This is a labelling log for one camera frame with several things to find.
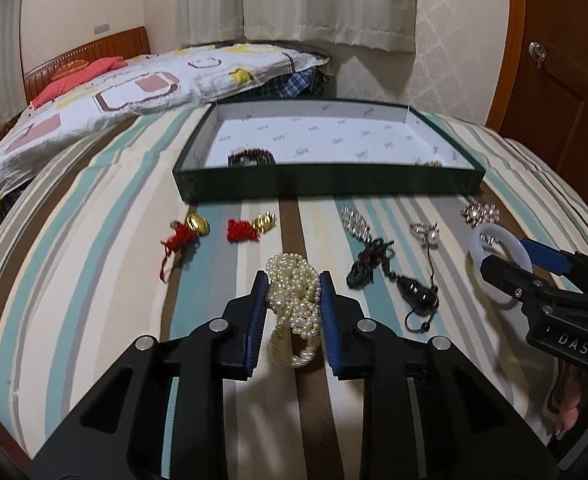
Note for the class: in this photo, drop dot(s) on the dark green shallow box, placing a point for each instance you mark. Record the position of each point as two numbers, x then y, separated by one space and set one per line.
324 180

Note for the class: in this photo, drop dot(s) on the orange cushion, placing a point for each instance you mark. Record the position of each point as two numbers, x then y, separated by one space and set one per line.
70 71

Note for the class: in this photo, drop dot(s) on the gold flower brooch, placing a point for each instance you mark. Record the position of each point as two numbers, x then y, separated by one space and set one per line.
429 164

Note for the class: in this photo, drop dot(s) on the rhinestone strip hair clip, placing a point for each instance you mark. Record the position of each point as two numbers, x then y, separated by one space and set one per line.
355 222

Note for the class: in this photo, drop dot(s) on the brown wooden door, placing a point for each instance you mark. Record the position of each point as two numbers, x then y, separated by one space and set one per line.
553 100

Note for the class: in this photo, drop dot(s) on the person's right hand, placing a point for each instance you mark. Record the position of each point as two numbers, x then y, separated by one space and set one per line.
568 417

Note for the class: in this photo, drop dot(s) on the bed with patterned quilt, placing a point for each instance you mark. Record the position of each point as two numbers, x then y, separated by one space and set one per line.
174 85

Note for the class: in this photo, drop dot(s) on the pink pillow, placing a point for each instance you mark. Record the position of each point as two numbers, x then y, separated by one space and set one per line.
74 80

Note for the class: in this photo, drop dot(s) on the white jade bangle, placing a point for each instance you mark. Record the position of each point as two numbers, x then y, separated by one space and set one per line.
475 250

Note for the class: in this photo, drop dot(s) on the crystal flower brooch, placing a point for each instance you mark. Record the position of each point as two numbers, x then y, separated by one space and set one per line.
479 212

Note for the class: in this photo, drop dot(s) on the red tassel gold charm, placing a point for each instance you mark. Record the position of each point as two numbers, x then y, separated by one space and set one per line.
239 230
180 237

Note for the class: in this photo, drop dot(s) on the orange wooden headboard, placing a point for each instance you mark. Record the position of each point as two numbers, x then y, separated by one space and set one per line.
74 50

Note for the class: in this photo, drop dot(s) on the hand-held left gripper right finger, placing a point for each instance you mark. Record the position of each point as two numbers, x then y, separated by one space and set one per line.
330 315

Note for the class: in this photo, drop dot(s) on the wall power outlet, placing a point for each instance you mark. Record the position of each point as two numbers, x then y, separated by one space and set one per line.
103 28

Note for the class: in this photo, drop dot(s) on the silver door lock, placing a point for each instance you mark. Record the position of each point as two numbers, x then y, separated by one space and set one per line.
537 52

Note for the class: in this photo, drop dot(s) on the narrow white curtain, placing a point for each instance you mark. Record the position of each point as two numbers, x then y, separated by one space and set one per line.
209 0

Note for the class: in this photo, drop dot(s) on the wide white curtain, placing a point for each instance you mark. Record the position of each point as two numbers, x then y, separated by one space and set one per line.
324 0

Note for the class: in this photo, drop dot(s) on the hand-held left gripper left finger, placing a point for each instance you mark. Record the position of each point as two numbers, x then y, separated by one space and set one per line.
259 310

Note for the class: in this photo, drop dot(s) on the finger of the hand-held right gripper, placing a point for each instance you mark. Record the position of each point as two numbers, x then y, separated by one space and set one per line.
543 255
508 280

